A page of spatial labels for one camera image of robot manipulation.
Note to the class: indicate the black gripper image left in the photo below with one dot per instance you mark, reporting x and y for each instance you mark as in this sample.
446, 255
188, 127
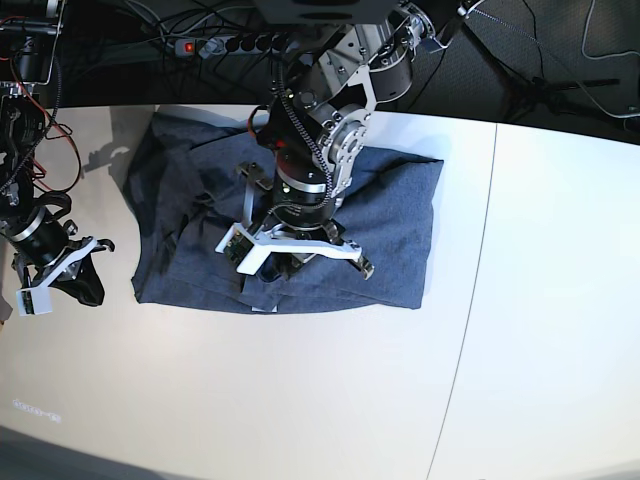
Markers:
42, 239

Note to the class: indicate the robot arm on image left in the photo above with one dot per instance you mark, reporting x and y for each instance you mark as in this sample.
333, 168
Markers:
31, 88

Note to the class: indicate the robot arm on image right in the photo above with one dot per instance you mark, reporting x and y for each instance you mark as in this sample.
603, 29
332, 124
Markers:
329, 78

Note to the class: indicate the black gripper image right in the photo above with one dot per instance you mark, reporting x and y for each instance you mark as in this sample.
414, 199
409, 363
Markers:
295, 197

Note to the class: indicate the white power strip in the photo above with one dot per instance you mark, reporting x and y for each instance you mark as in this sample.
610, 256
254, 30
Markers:
227, 45

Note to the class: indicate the blue T-shirt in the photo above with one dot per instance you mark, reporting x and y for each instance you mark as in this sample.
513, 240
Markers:
185, 192

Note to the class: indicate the grey object at table edge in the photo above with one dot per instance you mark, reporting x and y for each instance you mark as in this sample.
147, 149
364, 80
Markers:
5, 311

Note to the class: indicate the grey base camera housing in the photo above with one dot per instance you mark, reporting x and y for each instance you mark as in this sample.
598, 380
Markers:
325, 12

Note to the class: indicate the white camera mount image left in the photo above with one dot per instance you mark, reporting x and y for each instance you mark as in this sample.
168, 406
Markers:
34, 296

